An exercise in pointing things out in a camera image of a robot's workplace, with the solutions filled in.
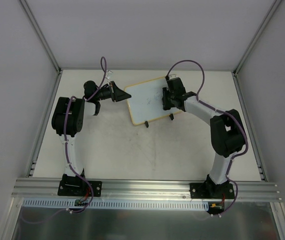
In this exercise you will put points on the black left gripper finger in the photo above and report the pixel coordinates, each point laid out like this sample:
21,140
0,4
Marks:
122,97
116,92

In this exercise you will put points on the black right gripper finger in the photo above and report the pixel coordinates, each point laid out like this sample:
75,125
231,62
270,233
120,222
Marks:
165,93
166,104

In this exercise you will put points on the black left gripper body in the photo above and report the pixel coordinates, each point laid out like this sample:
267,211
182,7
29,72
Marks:
113,91

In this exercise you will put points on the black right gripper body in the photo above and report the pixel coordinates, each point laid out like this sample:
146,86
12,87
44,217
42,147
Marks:
166,98

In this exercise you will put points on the yellow framed small whiteboard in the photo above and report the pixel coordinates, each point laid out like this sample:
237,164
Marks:
145,104

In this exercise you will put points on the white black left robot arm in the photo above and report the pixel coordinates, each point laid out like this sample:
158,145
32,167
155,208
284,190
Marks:
67,121

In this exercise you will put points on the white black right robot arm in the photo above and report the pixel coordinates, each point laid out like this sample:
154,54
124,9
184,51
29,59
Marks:
227,137

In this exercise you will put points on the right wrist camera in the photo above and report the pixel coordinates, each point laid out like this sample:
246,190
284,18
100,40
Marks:
170,76

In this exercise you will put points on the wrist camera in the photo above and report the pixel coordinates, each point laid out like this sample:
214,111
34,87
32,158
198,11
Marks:
170,76
108,74

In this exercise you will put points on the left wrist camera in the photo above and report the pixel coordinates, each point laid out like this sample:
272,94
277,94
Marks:
108,74

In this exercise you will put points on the aluminium mounting rail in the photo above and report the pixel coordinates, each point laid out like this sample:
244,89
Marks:
162,190

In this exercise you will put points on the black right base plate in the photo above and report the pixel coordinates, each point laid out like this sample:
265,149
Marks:
205,190

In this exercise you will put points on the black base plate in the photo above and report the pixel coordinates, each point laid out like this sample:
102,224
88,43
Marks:
73,186
205,190

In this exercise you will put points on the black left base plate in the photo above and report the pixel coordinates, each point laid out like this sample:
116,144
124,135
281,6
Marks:
73,186

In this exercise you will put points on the left aluminium frame post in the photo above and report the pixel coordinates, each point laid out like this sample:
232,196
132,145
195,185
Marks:
39,33

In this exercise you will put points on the aluminium frame post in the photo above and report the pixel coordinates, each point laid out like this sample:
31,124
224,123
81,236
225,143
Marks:
258,33
39,33

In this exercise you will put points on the right aluminium frame post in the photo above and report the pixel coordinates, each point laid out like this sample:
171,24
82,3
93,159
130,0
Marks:
258,33

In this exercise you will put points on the white slotted cable duct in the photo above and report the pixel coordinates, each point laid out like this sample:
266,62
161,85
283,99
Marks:
117,204

